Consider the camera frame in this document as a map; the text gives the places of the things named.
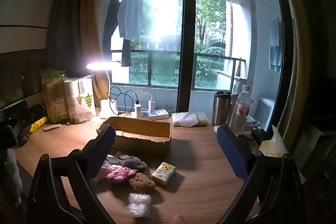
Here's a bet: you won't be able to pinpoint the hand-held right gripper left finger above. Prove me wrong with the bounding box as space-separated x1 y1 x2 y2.
28 124 116 224

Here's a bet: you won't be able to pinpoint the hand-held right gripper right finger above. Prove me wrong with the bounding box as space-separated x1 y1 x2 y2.
217 124 306 224

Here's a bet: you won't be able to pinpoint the pink plush toy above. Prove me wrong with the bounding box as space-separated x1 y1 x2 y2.
107 167 138 183

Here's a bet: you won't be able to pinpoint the grey knitted sock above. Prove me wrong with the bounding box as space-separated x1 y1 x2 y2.
116 151 147 172

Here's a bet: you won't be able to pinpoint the cardboard box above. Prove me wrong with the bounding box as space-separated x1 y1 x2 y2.
97 116 173 157

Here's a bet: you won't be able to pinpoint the brown sponge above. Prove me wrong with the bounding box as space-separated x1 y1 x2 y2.
128 172 156 191

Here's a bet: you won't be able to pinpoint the white cloth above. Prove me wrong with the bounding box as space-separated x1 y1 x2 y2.
128 193 152 206

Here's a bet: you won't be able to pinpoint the cartoon print tissue pack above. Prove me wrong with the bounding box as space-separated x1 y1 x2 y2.
151 161 177 186

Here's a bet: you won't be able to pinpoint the bubble wrap piece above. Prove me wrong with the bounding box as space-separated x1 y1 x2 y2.
128 203 150 217

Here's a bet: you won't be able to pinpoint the yellow black packet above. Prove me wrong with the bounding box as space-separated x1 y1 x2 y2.
28 116 49 133

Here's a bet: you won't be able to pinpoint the green paper cup package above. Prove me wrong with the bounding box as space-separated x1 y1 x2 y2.
40 68 67 124

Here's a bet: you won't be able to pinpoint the small black device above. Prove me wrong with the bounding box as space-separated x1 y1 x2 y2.
251 129 271 146

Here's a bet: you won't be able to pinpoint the yellow tissue box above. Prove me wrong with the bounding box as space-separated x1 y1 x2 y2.
258 125 290 159

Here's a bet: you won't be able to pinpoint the white desk lamp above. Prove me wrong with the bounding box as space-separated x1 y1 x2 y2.
86 61 122 119

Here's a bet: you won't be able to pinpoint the clear water bottle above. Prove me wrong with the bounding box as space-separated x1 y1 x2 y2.
229 85 252 136

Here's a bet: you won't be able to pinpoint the steel tumbler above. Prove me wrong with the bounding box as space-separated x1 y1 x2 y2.
211 91 232 126

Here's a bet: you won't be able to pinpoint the white outdoor appliance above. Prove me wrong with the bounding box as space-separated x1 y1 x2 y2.
254 97 277 131

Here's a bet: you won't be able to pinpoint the white paper cup package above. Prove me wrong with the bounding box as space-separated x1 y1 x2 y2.
64 76 96 125

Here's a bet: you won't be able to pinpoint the white mesh cloth pack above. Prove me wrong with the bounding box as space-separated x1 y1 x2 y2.
171 111 209 127

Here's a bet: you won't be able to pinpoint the white power strip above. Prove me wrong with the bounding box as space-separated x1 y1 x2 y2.
131 109 169 120

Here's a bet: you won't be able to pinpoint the olive curtain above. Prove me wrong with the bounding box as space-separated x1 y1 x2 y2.
79 0 112 109
268 0 315 140

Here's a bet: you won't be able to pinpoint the hanging teal cloth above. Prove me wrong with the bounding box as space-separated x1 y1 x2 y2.
268 17 284 73

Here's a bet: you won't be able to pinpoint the hanging black pants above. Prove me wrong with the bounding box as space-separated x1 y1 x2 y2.
102 0 120 52

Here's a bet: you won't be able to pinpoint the hanging light blue shirt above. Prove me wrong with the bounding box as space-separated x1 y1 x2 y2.
117 0 144 40

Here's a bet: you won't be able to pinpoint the black charging cable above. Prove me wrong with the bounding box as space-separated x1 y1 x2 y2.
106 86 139 115

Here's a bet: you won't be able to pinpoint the black sliding door frame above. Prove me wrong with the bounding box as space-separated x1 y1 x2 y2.
176 0 197 114

